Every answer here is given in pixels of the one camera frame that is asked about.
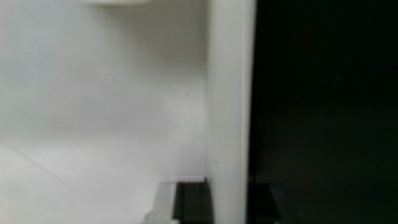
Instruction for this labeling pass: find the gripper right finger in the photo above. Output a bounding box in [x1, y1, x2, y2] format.
[247, 183, 281, 224]

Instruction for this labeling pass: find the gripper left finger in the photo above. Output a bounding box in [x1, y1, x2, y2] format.
[151, 181, 212, 224]

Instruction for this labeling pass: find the white square tabletop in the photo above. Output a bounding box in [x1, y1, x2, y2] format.
[0, 0, 256, 224]

